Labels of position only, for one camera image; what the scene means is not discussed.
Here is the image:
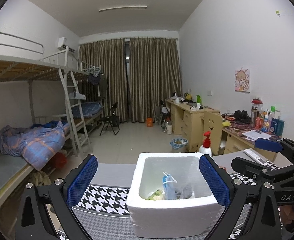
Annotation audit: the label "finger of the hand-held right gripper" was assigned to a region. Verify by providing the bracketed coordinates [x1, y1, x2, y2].
[231, 156, 294, 179]
[255, 138, 294, 164]

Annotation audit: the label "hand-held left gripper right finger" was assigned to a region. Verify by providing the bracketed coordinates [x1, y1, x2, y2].
[199, 153, 283, 240]

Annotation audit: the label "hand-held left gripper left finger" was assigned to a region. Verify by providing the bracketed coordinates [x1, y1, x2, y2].
[16, 154, 99, 240]

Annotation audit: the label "grey cloth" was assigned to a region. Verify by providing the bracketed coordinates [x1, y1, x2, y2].
[174, 183, 194, 200]

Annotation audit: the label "blue face mask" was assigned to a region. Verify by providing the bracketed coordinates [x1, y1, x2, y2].
[162, 171, 178, 201]

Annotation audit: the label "white foam box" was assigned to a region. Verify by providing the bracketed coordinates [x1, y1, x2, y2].
[126, 152, 221, 238]

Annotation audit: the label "green floral tissue pack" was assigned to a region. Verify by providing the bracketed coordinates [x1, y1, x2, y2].
[147, 189, 166, 201]

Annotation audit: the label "person's right hand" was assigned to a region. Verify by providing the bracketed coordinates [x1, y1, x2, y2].
[278, 204, 294, 228]

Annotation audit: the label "white remote control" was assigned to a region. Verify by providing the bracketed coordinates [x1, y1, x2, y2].
[243, 148, 269, 166]

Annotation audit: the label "printed paper sheets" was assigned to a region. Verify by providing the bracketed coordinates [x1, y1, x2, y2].
[242, 129, 273, 141]

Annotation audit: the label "group of toiletry bottles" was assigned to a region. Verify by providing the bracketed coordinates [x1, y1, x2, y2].
[256, 106, 285, 136]

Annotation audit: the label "red bag under bed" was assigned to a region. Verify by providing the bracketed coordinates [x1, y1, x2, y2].
[52, 152, 68, 169]

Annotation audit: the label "black white houndstooth tablecloth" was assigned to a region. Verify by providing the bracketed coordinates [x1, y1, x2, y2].
[57, 161, 279, 240]

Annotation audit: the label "white pump bottle red top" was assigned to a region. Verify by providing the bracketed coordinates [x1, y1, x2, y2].
[199, 131, 214, 157]

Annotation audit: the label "steel thermos with red lid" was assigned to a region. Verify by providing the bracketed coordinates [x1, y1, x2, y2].
[250, 99, 263, 123]

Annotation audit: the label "beige cloth under bed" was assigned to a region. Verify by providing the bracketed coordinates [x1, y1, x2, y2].
[33, 171, 51, 187]

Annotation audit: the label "blue wastebasket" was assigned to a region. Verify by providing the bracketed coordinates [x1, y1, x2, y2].
[170, 137, 189, 152]

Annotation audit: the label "wooden chair with smiley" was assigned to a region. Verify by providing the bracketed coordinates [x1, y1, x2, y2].
[187, 110, 223, 156]

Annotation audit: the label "blue plaid quilt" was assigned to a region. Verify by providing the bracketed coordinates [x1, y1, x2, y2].
[0, 120, 70, 171]

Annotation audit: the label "black folding chair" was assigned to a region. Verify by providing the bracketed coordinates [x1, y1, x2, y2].
[99, 102, 121, 136]

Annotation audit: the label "light wooden desk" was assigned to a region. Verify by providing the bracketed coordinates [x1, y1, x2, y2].
[165, 98, 220, 143]

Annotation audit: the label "blue plaid mattress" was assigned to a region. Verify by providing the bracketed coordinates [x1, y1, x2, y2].
[71, 102, 104, 118]

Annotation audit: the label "hanging dark clothes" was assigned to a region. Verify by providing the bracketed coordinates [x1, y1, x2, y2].
[88, 72, 109, 98]

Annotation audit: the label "brown curtain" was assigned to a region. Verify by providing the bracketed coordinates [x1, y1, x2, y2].
[78, 38, 128, 123]
[129, 37, 183, 123]

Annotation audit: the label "white metal bunk bed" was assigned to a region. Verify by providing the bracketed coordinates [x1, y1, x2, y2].
[77, 61, 106, 135]
[0, 30, 94, 220]

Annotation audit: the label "white air conditioner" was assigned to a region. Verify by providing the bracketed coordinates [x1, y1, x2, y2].
[57, 37, 77, 53]

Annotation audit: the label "ceiling tube light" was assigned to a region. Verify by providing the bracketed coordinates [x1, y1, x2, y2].
[98, 5, 148, 12]

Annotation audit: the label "cartoon wall poster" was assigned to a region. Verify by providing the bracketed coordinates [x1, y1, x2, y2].
[234, 67, 251, 93]

